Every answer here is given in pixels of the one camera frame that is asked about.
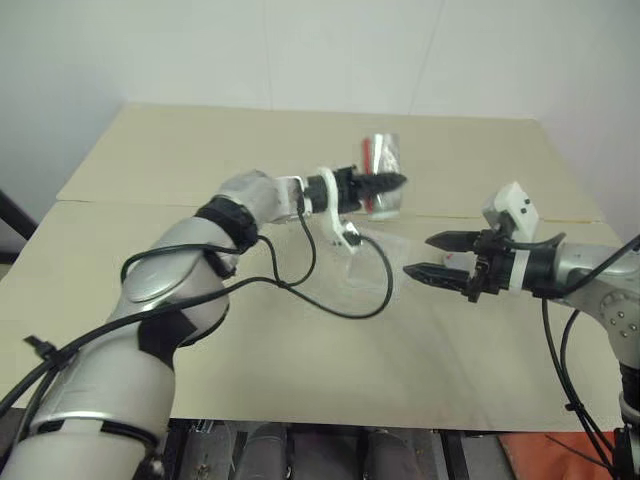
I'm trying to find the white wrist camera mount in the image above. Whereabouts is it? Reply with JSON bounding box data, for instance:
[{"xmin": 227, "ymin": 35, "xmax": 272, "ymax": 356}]
[
  {"xmin": 480, "ymin": 182, "xmax": 541, "ymax": 293},
  {"xmin": 318, "ymin": 166, "xmax": 362, "ymax": 250}
]

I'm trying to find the black object beside table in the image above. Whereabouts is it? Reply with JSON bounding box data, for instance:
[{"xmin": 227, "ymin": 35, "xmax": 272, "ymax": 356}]
[{"xmin": 0, "ymin": 188, "xmax": 40, "ymax": 262}]

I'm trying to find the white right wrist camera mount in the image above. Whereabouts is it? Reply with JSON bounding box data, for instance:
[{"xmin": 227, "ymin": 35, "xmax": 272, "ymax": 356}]
[{"xmin": 480, "ymin": 182, "xmax": 541, "ymax": 293}]

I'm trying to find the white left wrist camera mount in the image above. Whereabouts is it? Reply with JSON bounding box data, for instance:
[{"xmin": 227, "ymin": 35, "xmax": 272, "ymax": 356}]
[{"xmin": 318, "ymin": 166, "xmax": 362, "ymax": 250}]

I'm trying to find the red mat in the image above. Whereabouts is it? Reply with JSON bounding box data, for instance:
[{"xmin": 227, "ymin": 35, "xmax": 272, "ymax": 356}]
[{"xmin": 499, "ymin": 431, "xmax": 622, "ymax": 480}]

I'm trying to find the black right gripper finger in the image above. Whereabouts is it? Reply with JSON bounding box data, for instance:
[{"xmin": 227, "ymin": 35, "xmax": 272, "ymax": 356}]
[
  {"xmin": 424, "ymin": 229, "xmax": 481, "ymax": 253},
  {"xmin": 402, "ymin": 262, "xmax": 475, "ymax": 294}
]

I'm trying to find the silver red soda can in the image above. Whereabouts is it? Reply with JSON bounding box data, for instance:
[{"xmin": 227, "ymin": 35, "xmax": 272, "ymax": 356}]
[{"xmin": 358, "ymin": 131, "xmax": 406, "ymax": 222}]

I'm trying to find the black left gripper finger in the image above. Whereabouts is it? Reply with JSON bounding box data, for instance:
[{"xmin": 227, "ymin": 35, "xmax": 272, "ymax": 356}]
[{"xmin": 357, "ymin": 172, "xmax": 409, "ymax": 198}]

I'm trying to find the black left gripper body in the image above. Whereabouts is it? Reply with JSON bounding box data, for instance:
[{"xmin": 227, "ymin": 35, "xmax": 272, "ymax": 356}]
[{"xmin": 334, "ymin": 166, "xmax": 370, "ymax": 214}]

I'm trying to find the clear plastic container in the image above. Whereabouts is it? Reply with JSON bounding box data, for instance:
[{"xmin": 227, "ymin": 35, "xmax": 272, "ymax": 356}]
[{"xmin": 342, "ymin": 232, "xmax": 404, "ymax": 304}]

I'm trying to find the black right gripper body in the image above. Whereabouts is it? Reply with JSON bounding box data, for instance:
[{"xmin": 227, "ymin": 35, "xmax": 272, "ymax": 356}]
[{"xmin": 466, "ymin": 226, "xmax": 513, "ymax": 305}]

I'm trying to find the dark rounded shape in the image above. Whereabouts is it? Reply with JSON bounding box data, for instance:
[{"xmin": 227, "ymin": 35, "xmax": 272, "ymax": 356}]
[
  {"xmin": 364, "ymin": 426, "xmax": 417, "ymax": 480},
  {"xmin": 233, "ymin": 423, "xmax": 287, "ymax": 480}
]

